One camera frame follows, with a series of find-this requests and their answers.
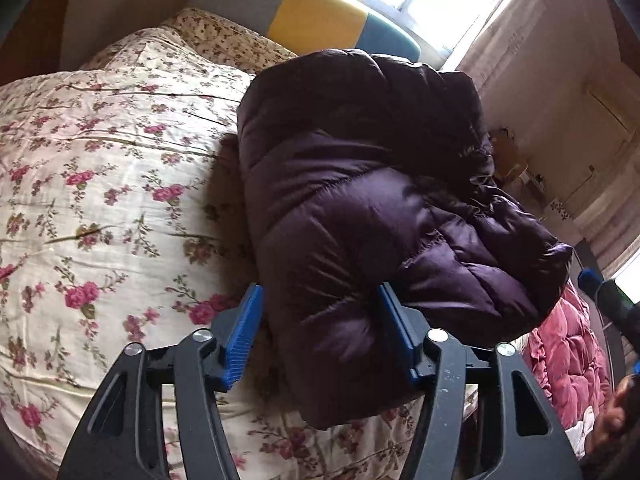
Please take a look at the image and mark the grey yellow blue headboard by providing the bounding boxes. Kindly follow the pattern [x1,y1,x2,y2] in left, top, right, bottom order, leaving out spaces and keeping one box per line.
[187,0,423,68]

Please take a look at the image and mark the pink quilted garment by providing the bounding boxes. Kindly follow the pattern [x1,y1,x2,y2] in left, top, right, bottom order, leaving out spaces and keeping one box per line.
[522,285,613,428]

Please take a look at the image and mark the pink curtain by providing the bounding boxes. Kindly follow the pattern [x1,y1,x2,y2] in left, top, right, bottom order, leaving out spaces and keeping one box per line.
[455,0,581,96]

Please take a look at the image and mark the cluttered wooden shelf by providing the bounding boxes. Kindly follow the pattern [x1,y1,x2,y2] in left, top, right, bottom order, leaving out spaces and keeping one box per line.
[487,127,548,203]

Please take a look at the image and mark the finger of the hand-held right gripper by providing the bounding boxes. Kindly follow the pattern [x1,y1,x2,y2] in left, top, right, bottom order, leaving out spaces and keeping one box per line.
[577,267,623,333]

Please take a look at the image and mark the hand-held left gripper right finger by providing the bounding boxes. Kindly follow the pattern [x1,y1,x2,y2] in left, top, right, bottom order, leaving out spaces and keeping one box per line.
[376,282,583,480]

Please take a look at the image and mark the large floral print quilt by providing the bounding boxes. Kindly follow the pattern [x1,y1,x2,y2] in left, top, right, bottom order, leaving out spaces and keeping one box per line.
[0,27,476,480]

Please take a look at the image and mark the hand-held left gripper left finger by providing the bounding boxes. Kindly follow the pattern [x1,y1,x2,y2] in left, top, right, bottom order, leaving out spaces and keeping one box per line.
[57,282,264,480]

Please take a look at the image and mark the person's right hand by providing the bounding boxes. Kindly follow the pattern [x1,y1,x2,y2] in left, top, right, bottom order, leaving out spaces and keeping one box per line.
[585,374,640,461]

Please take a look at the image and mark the purple down jacket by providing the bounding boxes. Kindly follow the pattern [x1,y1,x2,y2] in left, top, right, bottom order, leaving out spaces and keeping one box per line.
[235,49,573,431]

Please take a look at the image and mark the wooden wardrobe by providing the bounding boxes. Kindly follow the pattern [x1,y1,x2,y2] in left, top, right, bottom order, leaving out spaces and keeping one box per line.
[0,0,81,86]

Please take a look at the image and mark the bright window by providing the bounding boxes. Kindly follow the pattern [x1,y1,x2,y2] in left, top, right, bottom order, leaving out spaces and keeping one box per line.
[310,0,521,56]

